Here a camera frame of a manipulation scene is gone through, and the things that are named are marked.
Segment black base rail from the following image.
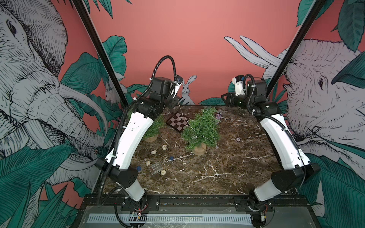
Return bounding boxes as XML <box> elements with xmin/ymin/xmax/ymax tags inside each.
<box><xmin>82</xmin><ymin>194</ymin><xmax>309</xmax><ymax>213</ymax></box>

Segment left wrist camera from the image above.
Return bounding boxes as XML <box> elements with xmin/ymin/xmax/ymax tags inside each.
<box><xmin>172</xmin><ymin>75</ymin><xmax>183</xmax><ymax>98</ymax></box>

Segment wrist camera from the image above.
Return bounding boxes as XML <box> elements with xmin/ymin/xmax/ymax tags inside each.
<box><xmin>172</xmin><ymin>75</ymin><xmax>183</xmax><ymax>98</ymax></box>
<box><xmin>232</xmin><ymin>75</ymin><xmax>246</xmax><ymax>96</ymax></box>

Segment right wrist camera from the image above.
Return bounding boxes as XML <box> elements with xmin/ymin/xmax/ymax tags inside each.
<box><xmin>232</xmin><ymin>75</ymin><xmax>246</xmax><ymax>96</ymax></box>

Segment brown checkered chess board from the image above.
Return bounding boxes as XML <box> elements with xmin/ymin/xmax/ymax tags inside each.
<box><xmin>166</xmin><ymin>112</ymin><xmax>189</xmax><ymax>133</ymax></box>

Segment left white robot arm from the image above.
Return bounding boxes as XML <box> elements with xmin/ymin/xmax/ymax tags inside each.
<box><xmin>96</xmin><ymin>76</ymin><xmax>183</xmax><ymax>208</ymax></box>

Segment white slotted cable duct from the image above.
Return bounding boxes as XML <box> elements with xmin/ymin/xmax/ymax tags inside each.
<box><xmin>86</xmin><ymin>213</ymin><xmax>253</xmax><ymax>226</ymax></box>

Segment small christmas tree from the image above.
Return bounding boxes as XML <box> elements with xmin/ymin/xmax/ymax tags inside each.
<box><xmin>143</xmin><ymin>115</ymin><xmax>165</xmax><ymax>143</ymax></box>
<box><xmin>182</xmin><ymin>107</ymin><xmax>221</xmax><ymax>156</ymax></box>

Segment clear battery box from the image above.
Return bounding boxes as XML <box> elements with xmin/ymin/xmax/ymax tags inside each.
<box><xmin>149</xmin><ymin>162</ymin><xmax>163</xmax><ymax>175</ymax></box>

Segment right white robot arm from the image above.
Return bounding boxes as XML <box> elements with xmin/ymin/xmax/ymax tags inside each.
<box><xmin>221</xmin><ymin>76</ymin><xmax>320</xmax><ymax>211</ymax></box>

